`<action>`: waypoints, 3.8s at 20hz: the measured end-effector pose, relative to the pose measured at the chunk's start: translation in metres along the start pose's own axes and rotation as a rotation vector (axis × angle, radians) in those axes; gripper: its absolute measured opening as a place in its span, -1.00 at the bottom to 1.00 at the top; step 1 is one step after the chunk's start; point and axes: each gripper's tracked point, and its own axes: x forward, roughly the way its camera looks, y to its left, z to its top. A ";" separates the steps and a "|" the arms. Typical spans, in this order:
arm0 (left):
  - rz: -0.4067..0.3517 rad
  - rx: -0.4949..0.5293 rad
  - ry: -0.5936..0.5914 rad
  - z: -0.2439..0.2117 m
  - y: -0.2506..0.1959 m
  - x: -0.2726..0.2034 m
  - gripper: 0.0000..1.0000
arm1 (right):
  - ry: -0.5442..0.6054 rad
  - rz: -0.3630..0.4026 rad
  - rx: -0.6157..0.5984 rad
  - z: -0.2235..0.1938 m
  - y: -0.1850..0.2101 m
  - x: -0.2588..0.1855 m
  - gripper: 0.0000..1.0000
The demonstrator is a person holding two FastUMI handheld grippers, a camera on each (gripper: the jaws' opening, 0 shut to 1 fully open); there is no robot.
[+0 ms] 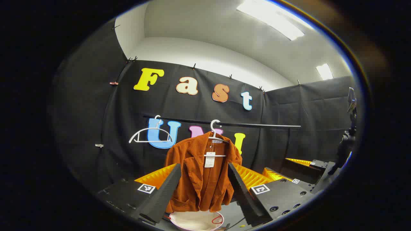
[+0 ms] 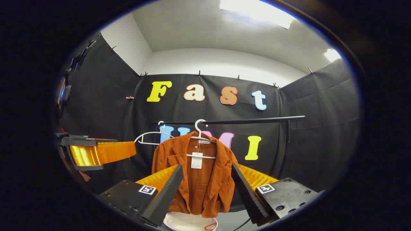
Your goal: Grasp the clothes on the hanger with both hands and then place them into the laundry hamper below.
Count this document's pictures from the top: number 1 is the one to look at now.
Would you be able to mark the pink cloth clip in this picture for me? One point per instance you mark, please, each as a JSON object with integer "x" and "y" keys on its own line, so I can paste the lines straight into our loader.
{"x": 114, "y": 83}

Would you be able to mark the black backdrop cloth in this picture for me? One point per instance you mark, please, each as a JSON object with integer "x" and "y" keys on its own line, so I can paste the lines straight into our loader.
{"x": 96, "y": 112}

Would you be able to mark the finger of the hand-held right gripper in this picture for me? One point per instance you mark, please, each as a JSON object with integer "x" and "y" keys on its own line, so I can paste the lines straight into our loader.
{"x": 305, "y": 185}
{"x": 301, "y": 171}

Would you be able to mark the long ceiling light panel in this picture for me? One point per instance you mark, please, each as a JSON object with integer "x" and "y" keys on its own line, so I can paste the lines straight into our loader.
{"x": 273, "y": 19}

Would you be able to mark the black clothes rack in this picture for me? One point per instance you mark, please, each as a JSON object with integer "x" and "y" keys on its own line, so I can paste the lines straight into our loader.
{"x": 257, "y": 124}

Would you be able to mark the white laundry hamper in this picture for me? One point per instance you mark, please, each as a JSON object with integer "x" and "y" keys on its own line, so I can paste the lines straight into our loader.
{"x": 192, "y": 221}

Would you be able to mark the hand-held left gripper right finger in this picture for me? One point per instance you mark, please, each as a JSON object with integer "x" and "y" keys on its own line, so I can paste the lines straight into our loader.
{"x": 244, "y": 195}

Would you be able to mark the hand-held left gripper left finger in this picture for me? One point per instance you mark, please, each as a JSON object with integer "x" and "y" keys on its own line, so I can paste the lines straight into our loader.
{"x": 163, "y": 195}

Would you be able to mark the small ceiling light panel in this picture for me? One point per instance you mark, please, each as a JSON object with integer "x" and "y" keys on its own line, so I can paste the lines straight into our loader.
{"x": 324, "y": 71}

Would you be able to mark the empty white clothes hanger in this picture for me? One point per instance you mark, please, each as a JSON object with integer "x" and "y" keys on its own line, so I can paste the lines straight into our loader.
{"x": 154, "y": 128}

